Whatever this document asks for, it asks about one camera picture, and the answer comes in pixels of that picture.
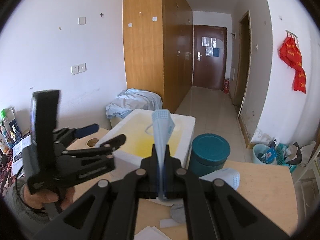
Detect left hand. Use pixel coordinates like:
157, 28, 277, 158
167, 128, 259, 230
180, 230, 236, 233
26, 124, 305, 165
23, 185, 75, 210

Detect red fire extinguisher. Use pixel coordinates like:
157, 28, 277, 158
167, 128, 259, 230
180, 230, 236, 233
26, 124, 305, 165
223, 79, 229, 94

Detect light green basin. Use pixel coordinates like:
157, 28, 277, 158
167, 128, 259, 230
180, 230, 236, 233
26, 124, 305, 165
252, 144, 277, 165

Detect wooden wardrobe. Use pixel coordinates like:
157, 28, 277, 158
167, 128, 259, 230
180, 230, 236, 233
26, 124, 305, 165
123, 0, 193, 113

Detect white styrofoam box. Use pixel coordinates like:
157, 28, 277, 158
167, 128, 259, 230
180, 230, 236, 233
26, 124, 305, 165
96, 109, 196, 167

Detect grey cloth sock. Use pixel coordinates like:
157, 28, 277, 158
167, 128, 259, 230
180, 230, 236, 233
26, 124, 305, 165
170, 204, 186, 224

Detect teal cylindrical container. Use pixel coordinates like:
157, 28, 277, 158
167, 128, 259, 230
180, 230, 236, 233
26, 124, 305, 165
188, 133, 231, 177

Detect dark brown entrance door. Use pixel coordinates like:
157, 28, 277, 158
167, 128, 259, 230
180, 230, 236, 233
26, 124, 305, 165
193, 25, 227, 90

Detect red hanging bags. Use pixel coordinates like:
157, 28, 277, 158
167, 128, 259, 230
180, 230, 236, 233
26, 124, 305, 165
279, 36, 306, 94

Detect wall coat hook rack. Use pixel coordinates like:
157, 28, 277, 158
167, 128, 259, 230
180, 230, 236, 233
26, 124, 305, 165
285, 30, 298, 40

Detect white folded tissue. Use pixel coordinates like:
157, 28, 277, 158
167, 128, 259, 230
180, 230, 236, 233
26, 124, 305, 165
134, 226, 171, 240

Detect wall power socket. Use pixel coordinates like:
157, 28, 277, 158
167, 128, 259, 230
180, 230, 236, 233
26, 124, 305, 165
71, 63, 87, 75

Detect side doorway frame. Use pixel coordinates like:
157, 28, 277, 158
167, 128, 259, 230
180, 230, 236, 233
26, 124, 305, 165
234, 10, 252, 119

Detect trash pile on floor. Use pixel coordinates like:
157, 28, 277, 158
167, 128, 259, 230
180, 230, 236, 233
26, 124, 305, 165
268, 138, 316, 173

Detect white wall switch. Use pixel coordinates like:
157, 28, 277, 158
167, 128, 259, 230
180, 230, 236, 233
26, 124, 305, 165
78, 17, 87, 25

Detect light blue crumpled sheet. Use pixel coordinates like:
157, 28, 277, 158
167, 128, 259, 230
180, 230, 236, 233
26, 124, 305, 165
106, 88, 163, 120

